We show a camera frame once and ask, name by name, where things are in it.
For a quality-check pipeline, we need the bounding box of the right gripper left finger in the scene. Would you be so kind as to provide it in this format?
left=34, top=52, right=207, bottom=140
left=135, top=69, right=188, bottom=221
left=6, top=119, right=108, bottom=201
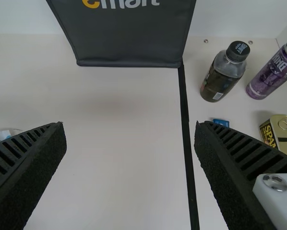
left=0, top=121, right=68, bottom=230

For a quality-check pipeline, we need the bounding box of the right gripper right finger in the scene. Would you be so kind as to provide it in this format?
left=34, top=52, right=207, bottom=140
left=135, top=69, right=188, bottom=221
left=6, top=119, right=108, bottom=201
left=193, top=120, right=287, bottom=230

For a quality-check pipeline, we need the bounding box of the small blue box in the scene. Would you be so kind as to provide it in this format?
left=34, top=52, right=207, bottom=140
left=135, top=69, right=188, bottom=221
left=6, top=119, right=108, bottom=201
left=212, top=118, right=232, bottom=129

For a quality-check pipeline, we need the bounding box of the rectangular tin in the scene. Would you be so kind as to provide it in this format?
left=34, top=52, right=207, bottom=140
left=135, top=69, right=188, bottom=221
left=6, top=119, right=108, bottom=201
left=258, top=114, right=287, bottom=160

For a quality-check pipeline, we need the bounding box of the black strip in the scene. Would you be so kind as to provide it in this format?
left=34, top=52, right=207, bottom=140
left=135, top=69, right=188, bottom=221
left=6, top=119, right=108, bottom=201
left=177, top=61, right=201, bottom=230

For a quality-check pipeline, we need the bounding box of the dark coffee bottle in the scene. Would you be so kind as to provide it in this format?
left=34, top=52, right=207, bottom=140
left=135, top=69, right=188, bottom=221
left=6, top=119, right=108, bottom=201
left=200, top=40, right=251, bottom=103

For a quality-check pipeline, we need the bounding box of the purple can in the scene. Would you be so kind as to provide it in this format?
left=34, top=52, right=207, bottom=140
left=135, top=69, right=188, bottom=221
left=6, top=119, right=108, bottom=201
left=245, top=40, right=287, bottom=100

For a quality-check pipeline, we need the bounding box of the dark grey bag with straps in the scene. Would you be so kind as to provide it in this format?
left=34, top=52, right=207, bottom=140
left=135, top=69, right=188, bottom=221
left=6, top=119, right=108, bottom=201
left=45, top=0, right=197, bottom=69

